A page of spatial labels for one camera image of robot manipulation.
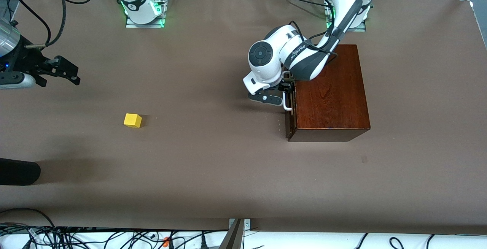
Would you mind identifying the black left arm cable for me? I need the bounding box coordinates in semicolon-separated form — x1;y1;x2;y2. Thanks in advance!
287;20;339;65

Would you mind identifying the dark brown wooden cabinet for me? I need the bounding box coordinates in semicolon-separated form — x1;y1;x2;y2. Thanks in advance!
288;44;371;142

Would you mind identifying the black cable tangle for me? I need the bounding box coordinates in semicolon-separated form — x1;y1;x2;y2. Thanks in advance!
0;224;229;249

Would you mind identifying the thick black arched cable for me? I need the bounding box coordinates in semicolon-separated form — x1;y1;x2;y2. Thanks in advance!
0;208;57;238

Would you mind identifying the black rounded object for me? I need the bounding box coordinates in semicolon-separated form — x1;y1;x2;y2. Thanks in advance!
0;158;41;186

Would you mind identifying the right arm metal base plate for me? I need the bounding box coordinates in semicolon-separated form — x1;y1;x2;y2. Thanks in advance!
126;11;165;29

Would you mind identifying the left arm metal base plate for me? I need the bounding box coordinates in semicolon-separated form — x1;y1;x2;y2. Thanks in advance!
325;4;367;32

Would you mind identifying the yellow cube block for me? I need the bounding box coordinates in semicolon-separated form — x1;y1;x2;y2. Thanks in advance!
124;113;142;128

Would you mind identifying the metal mounting bracket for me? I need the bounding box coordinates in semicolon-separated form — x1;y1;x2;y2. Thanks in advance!
219;219;251;249

